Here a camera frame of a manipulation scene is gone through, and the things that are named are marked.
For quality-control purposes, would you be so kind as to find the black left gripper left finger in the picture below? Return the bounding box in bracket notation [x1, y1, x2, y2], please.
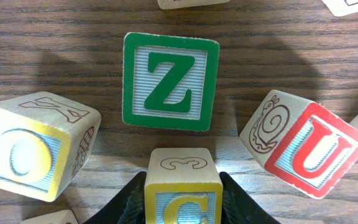
[84, 171, 147, 224]

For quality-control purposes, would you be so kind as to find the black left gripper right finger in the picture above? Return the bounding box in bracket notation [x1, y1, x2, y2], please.
[219, 172, 280, 224]

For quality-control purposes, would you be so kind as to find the yellow C block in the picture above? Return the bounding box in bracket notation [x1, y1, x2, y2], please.
[144, 147, 223, 224]

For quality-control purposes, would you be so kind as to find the yellow O block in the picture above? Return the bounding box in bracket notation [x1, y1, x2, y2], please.
[0, 91, 101, 202]

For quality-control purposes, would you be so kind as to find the green R block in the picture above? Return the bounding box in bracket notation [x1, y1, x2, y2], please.
[157, 0, 230, 10]

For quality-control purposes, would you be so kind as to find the red A block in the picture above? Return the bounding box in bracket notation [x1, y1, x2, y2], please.
[20, 210, 78, 224]

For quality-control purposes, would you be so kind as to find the red U block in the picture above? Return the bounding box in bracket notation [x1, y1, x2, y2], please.
[239, 90, 358, 199]

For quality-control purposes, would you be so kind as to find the green Z block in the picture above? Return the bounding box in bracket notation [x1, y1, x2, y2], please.
[122, 32, 220, 132]

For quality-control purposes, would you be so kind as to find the red E block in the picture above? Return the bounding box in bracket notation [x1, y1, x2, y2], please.
[322, 0, 358, 17]

